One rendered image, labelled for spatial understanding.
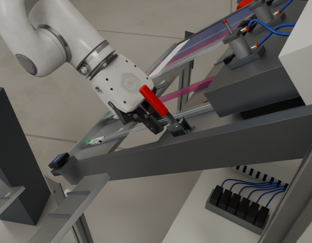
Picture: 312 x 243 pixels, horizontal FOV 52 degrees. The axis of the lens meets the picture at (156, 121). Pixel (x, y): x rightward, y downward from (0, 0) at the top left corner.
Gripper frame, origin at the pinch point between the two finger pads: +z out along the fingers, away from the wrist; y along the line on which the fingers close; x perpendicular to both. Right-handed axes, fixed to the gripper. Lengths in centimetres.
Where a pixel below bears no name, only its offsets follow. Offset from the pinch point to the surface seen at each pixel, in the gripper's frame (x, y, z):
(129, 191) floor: 95, 29, 32
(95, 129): 32.0, 6.2, -5.9
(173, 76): 13.6, 26.2, -1.5
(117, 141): 13.5, -1.9, -1.4
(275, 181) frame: 6.7, 20.9, 39.2
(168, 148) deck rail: -10.6, -10.1, 2.3
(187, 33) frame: 30, 64, -6
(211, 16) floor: 116, 216, 4
